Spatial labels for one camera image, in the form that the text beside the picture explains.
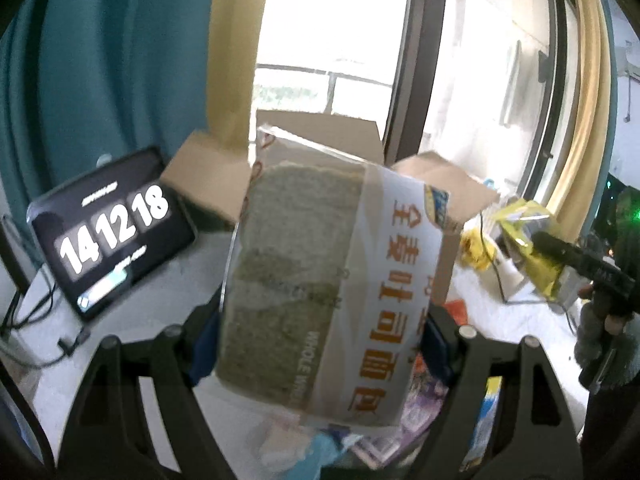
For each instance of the yellow bag with black print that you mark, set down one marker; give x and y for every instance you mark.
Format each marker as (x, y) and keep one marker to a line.
(475, 250)

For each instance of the white textured cloth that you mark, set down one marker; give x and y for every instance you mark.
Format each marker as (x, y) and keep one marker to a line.
(150, 300)

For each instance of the person's right forearm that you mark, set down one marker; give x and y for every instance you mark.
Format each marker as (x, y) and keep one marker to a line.
(615, 435)

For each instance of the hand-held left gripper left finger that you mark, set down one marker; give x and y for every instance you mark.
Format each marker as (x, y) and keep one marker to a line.
(202, 355)

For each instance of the blue and yellow snack packet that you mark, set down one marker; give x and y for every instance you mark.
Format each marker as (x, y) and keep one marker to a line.
(482, 420)

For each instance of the beige curtain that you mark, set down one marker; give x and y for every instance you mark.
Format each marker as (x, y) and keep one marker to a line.
(590, 85)
(235, 60)

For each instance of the person's right hand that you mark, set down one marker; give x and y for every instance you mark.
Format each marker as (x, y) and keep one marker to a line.
(595, 340)

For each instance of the white air conditioner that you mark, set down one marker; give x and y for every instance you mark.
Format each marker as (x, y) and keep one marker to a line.
(631, 62)

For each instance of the black window frame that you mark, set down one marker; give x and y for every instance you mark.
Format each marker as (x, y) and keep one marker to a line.
(415, 60)
(550, 85)

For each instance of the black tablet clock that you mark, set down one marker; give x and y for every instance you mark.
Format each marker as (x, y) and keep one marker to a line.
(115, 220)

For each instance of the teal curtain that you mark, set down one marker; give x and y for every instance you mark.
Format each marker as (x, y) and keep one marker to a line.
(100, 60)

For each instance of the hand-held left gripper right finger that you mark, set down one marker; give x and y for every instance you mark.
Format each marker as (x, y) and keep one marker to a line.
(435, 345)

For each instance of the sliced bread packet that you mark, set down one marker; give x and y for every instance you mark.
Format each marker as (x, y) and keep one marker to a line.
(300, 260)

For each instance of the red snack packet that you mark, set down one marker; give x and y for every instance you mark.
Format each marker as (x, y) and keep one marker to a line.
(457, 312)

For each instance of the shiny yellow snack bag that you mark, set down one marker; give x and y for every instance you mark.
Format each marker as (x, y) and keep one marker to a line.
(525, 225)

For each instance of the brown cardboard box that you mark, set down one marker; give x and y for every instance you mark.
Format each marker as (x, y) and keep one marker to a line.
(210, 170)

